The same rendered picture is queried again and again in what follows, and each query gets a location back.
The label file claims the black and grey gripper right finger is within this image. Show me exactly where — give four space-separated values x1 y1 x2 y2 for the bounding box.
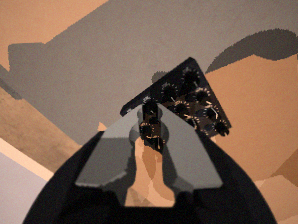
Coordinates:
155 103 278 224

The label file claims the black knob box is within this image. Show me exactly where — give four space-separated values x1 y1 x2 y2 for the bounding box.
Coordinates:
120 57 232 155

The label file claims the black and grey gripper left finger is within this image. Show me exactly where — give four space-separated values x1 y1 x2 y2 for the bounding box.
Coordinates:
22 103 146 224

